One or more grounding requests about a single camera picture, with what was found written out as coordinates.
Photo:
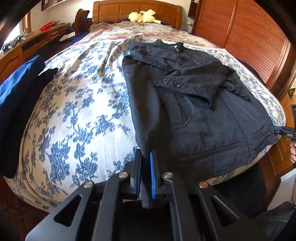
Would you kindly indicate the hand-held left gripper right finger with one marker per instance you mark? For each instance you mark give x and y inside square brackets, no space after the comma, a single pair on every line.
[152,180]

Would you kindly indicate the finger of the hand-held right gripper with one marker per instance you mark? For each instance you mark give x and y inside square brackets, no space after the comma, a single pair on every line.
[286,133]

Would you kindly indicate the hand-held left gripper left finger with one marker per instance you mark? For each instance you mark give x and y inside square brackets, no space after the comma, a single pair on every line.
[139,180]

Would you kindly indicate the black jacket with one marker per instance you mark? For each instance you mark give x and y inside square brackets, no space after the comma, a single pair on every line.
[208,120]

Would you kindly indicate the person's right hand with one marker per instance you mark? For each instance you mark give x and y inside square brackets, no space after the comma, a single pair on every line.
[293,154]

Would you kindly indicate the blue floral blanket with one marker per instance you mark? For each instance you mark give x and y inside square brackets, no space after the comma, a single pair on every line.
[81,120]

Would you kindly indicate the person's jeans leg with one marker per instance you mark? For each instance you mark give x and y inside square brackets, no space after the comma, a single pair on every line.
[277,222]

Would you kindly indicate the wooden slatted wardrobe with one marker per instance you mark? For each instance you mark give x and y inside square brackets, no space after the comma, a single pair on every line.
[242,30]

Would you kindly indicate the black folded garment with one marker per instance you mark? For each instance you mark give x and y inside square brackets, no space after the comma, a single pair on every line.
[13,139]

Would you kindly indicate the pink floral quilt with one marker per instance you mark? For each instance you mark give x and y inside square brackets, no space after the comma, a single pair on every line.
[129,30]

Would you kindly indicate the blue folded garment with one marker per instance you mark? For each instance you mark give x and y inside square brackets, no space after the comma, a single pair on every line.
[18,88]

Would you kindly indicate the yellow plush toy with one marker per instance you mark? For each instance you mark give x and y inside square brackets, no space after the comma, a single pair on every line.
[138,16]

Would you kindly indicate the wooden chair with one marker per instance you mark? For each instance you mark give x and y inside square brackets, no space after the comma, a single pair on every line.
[81,20]

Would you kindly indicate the wooden headboard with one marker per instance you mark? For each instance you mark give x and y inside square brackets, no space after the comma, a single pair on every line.
[115,10]

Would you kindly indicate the wooden desk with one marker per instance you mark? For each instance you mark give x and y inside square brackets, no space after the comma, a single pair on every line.
[20,54]

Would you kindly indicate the black metal device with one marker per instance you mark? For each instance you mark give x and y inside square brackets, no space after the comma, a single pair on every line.
[19,38]

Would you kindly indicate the window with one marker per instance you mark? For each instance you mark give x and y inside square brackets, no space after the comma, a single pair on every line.
[16,33]

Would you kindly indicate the framed wall picture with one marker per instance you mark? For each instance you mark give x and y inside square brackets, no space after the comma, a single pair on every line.
[50,4]

